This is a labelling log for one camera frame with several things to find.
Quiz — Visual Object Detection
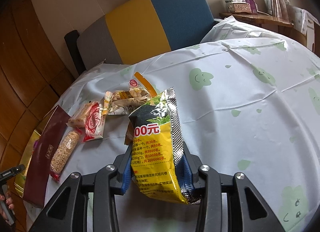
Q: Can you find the gold tin box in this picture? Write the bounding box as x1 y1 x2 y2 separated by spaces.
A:
14 129 42 199

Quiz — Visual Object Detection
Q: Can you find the purple box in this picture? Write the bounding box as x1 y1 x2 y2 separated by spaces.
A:
244 0 259 14

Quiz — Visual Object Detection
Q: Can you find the person's left hand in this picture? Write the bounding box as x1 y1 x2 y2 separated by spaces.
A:
0 193 16 220

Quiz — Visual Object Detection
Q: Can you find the puffed rice bar packet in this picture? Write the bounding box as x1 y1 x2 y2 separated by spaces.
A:
67 102 93 129

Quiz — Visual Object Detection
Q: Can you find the small orange striped packet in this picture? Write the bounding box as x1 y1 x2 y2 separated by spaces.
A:
102 92 113 116

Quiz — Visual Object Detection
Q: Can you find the wooden wardrobe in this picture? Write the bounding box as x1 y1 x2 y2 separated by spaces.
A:
0 0 75 167

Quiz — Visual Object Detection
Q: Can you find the sesame bar packet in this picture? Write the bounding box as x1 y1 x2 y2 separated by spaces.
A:
49 128 83 182

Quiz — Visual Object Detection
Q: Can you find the white plastic tablecloth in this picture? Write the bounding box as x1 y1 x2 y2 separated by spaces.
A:
25 16 320 232

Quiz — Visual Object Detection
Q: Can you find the wooden side table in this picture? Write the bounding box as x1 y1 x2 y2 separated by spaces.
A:
219 12 294 29

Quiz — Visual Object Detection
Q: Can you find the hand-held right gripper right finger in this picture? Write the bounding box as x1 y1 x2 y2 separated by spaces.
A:
181 142 288 232

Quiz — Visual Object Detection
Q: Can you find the white printed bag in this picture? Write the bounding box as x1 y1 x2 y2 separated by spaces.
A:
291 6 317 53

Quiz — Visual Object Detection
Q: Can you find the green white tissue box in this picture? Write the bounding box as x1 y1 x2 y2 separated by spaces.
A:
224 0 242 13

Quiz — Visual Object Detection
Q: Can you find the grey yellow blue sofa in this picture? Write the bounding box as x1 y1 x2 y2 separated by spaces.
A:
76 0 215 76

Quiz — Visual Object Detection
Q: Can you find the clear orange nut bag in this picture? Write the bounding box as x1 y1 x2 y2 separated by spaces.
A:
107 72 160 117

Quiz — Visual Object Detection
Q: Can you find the maroon gift box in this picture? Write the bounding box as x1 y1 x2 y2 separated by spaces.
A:
22 105 72 209

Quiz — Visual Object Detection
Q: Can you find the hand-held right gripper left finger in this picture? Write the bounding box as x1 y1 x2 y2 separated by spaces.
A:
30 144 133 232

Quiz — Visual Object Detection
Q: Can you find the patterned tissue box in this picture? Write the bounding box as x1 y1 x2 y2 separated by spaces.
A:
232 1 252 14

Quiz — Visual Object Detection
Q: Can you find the yellow black seed bag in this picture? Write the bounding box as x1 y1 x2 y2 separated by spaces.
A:
125 87 202 205

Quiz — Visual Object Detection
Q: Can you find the red white snack packet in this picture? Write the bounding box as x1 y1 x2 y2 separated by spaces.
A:
82 102 105 143

